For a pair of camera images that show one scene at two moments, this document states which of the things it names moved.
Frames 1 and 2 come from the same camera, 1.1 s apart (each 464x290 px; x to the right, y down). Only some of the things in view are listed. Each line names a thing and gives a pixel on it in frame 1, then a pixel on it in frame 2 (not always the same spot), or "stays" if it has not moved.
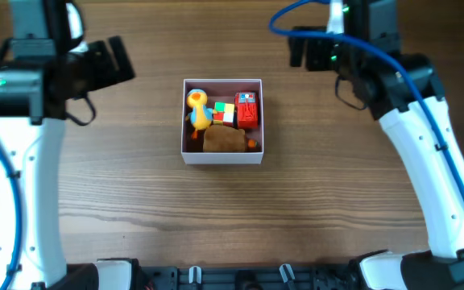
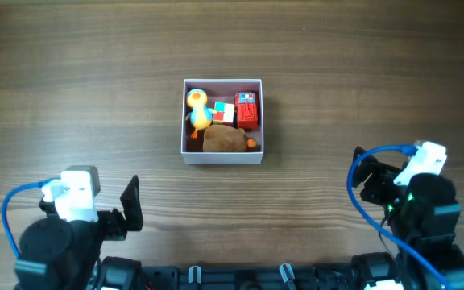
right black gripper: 312,47 → 382,175
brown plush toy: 224,138 stays
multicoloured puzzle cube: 223,113 stays
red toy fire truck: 246,104 stays
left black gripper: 105,72 → 116,223
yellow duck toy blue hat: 200,116 stays
